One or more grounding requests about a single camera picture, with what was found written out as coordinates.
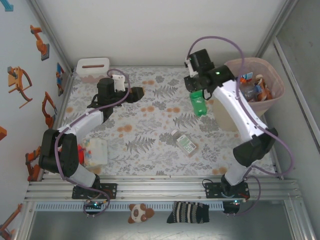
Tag green bottle yellow cap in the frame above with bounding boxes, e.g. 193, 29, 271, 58
189, 90, 208, 118

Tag orange label bottle orange cap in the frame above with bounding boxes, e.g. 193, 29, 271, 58
239, 72, 254, 85

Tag blue label bottle blue cap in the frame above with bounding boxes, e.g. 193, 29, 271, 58
242, 84, 261, 102

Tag brown swirl label bottle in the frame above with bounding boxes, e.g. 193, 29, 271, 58
255, 74, 273, 101

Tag beige bin with pink liner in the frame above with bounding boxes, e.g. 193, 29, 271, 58
211, 57, 286, 133

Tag white pink tissue box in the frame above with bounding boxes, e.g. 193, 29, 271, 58
75, 56, 113, 84

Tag white green label bottle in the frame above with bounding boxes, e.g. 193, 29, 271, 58
171, 129, 200, 158

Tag clear bag of colourful pieces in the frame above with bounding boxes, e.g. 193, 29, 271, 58
81, 138, 109, 167

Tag red plush toy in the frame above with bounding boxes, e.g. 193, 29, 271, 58
76, 146, 86, 165

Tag brown white panda plush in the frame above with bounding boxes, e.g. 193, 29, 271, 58
127, 202, 156, 224

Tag small circuit board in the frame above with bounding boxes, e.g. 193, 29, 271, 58
84, 200, 104, 210
223, 199, 245, 215

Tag black white striped sock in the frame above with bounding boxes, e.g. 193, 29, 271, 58
166, 201, 210, 225

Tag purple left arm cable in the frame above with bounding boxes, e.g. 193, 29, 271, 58
55, 69, 131, 218

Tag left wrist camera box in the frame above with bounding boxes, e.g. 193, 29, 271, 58
111, 73, 126, 93

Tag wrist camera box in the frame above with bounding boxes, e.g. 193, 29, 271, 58
111, 73, 126, 93
184, 57, 195, 79

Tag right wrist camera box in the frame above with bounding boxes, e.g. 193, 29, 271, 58
184, 57, 195, 79

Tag blue orange wall sticker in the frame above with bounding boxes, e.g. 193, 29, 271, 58
55, 62, 66, 97

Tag aluminium frame post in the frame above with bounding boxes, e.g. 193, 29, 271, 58
28, 0, 76, 73
258, 0, 300, 51

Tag orange gripper wall sticker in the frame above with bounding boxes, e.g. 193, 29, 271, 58
6, 66, 34, 109

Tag aluminium front rail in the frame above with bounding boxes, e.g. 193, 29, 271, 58
24, 175, 304, 201

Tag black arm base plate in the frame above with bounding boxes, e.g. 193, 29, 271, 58
204, 182, 251, 200
71, 182, 118, 200

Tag white perforated cable tray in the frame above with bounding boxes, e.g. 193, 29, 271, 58
34, 201, 225, 211

